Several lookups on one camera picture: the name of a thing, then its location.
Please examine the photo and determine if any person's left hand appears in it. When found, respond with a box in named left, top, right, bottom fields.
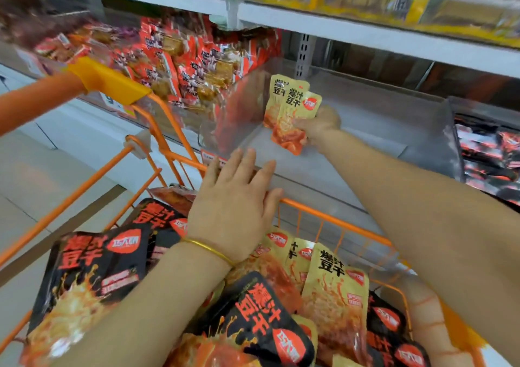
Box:
left=185, top=147, right=284, bottom=265

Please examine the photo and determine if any person's right hand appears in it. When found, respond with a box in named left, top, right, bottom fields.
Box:
left=292, top=105, right=342, bottom=153

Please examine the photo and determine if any yellow orange snack packet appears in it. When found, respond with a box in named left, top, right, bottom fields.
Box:
left=266, top=74, right=310, bottom=128
left=276, top=89, right=323, bottom=156

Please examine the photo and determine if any pile of black orange snacks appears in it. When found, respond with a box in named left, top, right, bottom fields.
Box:
left=20, top=186, right=432, bottom=367

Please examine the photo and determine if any row of black orange snacks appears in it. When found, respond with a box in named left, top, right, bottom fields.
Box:
left=455, top=115, right=520, bottom=209

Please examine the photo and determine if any orange shopping cart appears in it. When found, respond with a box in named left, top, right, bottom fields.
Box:
left=0, top=56, right=489, bottom=367

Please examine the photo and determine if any person's left forearm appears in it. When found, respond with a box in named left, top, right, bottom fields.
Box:
left=49, top=241, right=235, bottom=367

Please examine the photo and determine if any person's right forearm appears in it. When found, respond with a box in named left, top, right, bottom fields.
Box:
left=313, top=127, right=520, bottom=364

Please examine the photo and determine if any person's right leg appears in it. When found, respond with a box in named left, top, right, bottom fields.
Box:
left=406, top=277, right=489, bottom=367

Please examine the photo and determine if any pile of red tan packets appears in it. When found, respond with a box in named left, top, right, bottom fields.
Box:
left=32, top=17, right=281, bottom=120

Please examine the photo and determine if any gold bracelet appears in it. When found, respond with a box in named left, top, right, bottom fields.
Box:
left=180, top=237, right=237, bottom=268

